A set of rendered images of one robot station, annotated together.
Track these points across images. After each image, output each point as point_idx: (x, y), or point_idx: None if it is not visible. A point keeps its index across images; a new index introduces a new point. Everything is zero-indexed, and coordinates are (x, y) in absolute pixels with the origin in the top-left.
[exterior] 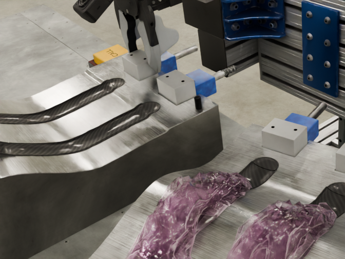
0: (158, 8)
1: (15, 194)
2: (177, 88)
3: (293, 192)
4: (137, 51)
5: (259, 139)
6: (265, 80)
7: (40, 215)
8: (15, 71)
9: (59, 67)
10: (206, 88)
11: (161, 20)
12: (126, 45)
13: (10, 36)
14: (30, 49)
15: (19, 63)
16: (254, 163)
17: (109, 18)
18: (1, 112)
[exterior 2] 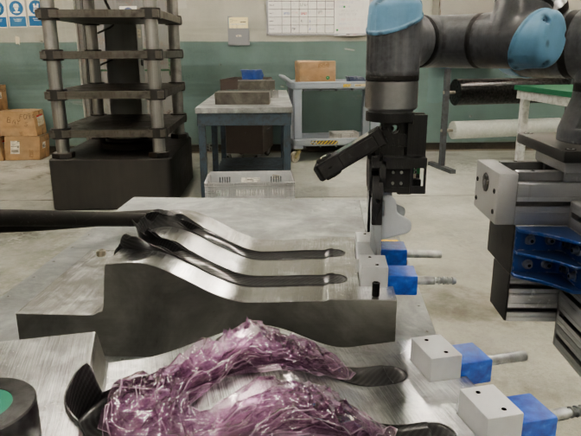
0: (397, 191)
1: (152, 285)
2: (366, 267)
3: (386, 408)
4: None
5: None
6: (556, 345)
7: (169, 319)
8: (304, 235)
9: None
10: (403, 284)
11: (395, 203)
12: (367, 225)
13: (331, 212)
14: (335, 225)
15: (315, 231)
16: (384, 368)
17: None
18: (221, 235)
